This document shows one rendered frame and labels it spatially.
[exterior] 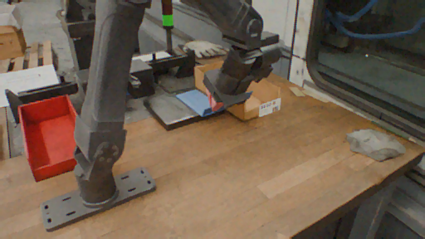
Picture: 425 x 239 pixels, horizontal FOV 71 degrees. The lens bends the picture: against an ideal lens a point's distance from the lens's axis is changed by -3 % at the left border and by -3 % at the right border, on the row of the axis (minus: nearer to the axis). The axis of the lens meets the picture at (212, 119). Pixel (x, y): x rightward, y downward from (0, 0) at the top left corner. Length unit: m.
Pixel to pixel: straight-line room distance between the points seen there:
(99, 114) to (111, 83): 0.05
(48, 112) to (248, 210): 0.58
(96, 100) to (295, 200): 0.38
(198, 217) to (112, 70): 0.28
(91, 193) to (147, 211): 0.10
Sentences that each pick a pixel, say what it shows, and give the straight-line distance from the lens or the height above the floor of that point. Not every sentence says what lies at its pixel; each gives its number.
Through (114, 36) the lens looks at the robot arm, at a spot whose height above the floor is 1.19.
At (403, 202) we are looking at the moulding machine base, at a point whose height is 0.70.
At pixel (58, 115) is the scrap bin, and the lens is 0.91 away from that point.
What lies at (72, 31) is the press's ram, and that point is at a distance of 0.84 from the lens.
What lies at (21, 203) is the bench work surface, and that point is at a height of 0.90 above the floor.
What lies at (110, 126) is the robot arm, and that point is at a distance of 0.50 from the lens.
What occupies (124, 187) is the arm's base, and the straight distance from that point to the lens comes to 0.61.
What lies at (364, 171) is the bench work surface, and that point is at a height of 0.90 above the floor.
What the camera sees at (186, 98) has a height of 0.92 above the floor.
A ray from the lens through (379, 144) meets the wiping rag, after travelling 0.77.
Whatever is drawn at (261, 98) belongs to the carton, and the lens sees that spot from 0.90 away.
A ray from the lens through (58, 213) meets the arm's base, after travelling 0.60.
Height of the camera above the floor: 1.31
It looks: 31 degrees down
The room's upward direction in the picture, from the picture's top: straight up
